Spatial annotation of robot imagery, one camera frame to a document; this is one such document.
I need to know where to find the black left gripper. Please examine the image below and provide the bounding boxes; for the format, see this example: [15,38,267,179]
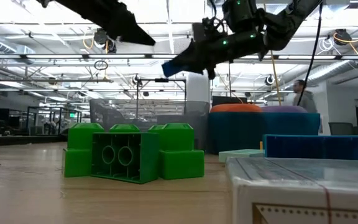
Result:
[73,0,157,45]

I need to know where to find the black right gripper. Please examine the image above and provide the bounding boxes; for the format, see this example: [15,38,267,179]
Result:
[170,29,267,80]

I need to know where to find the orange foam die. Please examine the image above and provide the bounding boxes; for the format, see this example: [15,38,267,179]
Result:
[209,103,263,113]

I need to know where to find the transparent grey plastic bin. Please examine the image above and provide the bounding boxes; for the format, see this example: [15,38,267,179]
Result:
[89,98,210,150]

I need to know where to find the teal plastic bin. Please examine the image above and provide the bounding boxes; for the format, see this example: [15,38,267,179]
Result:
[208,111,321,155]

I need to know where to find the purple foam die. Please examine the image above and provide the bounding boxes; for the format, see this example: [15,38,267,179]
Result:
[261,105,308,113]

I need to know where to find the mint green toy brick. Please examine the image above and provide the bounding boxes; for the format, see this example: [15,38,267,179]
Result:
[218,149,265,163]

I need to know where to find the green stepped toy brick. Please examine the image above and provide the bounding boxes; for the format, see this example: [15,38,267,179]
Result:
[149,123,205,180]
[62,122,105,178]

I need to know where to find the green rectangular toy brick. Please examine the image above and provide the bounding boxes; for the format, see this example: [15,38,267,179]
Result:
[91,132,160,184]

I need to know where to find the large blue toy brick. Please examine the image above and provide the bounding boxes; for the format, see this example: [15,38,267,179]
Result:
[263,134,358,161]

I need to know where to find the white card box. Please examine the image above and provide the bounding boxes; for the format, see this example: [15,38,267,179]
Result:
[225,157,358,224]

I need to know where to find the person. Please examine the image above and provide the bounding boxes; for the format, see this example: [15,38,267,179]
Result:
[291,79,318,114]

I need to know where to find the grey office chair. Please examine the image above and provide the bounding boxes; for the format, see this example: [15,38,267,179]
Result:
[328,121,357,136]

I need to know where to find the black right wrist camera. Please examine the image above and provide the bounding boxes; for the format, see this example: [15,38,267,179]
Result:
[192,18,219,41]

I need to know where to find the distant black frame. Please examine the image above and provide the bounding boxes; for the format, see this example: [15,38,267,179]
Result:
[136,77,188,103]

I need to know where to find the black cable ring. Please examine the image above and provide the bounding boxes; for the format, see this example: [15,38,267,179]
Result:
[93,59,109,72]

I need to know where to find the yellow hanging cable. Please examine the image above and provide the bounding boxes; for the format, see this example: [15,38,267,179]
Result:
[270,51,283,106]

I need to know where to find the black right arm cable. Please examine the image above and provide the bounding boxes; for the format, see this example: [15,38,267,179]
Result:
[296,0,324,106]

